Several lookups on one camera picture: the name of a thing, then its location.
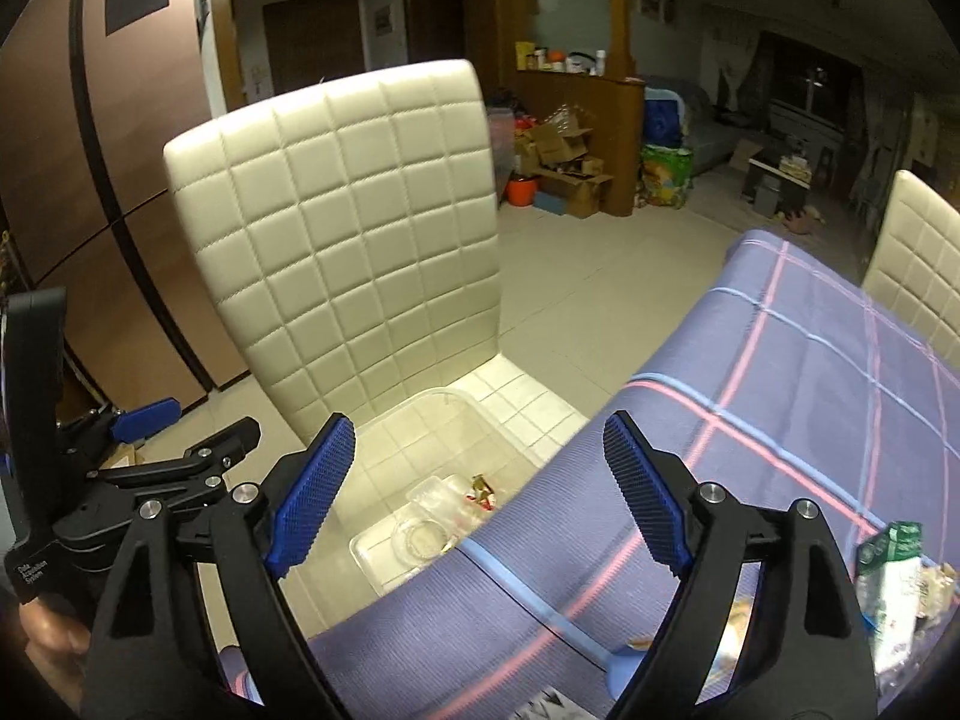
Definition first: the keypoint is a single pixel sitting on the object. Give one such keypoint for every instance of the purple plaid tablecloth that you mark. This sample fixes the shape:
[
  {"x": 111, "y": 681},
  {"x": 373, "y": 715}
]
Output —
[{"x": 783, "y": 383}]

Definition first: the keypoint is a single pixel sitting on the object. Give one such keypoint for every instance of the green printed bag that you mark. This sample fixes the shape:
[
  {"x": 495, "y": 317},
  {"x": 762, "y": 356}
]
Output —
[{"x": 666, "y": 175}]

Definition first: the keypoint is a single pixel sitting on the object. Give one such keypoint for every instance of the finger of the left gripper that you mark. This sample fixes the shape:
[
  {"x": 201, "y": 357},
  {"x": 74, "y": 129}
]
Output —
[
  {"x": 94, "y": 438},
  {"x": 182, "y": 484}
]

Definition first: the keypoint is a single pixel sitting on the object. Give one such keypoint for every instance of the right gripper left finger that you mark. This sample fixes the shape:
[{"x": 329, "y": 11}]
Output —
[{"x": 152, "y": 653}]

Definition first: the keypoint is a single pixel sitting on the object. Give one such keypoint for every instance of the green white milk carton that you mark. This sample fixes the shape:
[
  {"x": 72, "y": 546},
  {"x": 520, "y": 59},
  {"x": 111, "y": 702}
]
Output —
[{"x": 887, "y": 570}]

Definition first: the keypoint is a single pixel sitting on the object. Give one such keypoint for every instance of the clear plastic trash bin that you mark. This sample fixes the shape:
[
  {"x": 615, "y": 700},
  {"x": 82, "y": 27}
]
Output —
[{"x": 426, "y": 475}]

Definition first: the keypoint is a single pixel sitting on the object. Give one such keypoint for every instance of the person's left hand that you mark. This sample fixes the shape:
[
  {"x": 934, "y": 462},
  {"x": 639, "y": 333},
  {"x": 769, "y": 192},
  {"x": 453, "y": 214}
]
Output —
[{"x": 56, "y": 645}]

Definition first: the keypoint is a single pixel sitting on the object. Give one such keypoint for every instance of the cream quilted chair left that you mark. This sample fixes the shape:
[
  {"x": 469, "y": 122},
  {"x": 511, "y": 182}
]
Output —
[{"x": 346, "y": 234}]

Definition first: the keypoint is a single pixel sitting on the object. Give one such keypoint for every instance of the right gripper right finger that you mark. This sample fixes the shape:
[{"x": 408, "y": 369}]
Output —
[{"x": 805, "y": 653}]

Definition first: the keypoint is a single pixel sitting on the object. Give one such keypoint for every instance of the cream quilted chair far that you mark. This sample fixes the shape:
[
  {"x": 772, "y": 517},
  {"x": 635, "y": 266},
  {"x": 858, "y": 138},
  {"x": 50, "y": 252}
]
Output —
[{"x": 914, "y": 271}]

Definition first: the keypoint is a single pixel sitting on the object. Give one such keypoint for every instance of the coffee table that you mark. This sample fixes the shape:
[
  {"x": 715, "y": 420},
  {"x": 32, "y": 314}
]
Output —
[{"x": 776, "y": 184}]

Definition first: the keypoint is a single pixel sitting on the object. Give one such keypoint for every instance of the wooden partition counter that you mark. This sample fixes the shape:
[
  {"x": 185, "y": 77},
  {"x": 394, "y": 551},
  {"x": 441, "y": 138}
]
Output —
[{"x": 612, "y": 110}]

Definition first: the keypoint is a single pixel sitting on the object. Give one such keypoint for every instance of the cardboard boxes pile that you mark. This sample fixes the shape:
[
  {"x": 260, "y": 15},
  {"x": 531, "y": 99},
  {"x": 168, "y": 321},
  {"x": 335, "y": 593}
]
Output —
[{"x": 556, "y": 151}]

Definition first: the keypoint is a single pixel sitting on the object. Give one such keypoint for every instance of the orange bucket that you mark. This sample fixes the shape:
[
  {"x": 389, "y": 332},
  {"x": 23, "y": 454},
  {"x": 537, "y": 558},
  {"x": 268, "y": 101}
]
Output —
[{"x": 521, "y": 191}]

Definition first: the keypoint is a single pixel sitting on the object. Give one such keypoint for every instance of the cream quilted chair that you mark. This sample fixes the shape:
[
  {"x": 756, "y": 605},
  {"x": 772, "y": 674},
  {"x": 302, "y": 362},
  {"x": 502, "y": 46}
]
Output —
[
  {"x": 346, "y": 234},
  {"x": 914, "y": 271}
]

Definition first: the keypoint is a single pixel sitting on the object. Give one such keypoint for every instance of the blue storage box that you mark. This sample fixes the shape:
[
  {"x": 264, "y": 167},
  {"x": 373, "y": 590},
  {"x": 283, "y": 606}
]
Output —
[{"x": 664, "y": 111}]

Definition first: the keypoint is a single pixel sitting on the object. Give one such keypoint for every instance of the grey sofa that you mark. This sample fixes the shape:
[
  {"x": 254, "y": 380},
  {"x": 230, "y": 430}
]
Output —
[{"x": 710, "y": 138}]

